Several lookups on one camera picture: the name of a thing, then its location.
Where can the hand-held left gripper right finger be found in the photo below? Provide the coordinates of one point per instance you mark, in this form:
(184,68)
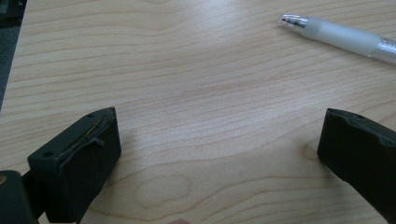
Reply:
(358,149)

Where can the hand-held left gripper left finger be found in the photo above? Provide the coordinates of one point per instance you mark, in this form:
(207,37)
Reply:
(77,168)

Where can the translucent white ballpoint pen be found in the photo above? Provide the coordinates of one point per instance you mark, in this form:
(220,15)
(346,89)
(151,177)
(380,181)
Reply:
(336,33)

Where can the dark object beside table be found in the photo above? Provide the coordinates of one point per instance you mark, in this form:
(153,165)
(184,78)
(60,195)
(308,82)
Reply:
(11,11)

